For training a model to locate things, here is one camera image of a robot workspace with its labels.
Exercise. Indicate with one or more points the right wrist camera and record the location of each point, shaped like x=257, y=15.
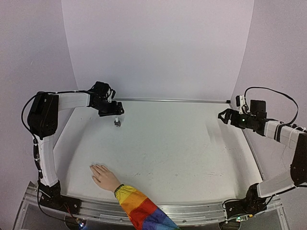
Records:
x=242, y=104

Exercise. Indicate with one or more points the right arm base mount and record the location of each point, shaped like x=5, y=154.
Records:
x=250, y=205

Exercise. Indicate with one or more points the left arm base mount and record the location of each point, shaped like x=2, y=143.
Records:
x=52, y=198

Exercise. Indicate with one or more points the aluminium front rail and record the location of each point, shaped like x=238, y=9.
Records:
x=112, y=212

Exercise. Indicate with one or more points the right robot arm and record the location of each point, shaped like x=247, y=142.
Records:
x=290, y=141

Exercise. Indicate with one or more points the rainbow sleeve forearm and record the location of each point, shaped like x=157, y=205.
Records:
x=142, y=212

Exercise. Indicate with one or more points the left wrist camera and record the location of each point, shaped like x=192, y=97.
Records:
x=110, y=95

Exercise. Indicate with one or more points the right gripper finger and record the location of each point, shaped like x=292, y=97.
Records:
x=225, y=120
x=225, y=114

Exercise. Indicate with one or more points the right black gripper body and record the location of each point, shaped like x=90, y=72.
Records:
x=232, y=118

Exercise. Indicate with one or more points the mannequin hand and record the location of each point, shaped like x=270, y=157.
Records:
x=104, y=178

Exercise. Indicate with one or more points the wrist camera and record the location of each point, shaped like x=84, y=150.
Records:
x=242, y=104
x=110, y=95

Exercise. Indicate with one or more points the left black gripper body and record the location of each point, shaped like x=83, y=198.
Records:
x=106, y=109

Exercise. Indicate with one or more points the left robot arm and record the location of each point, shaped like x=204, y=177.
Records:
x=43, y=117

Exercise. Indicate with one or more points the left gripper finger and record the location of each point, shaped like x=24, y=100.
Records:
x=119, y=104
x=120, y=110

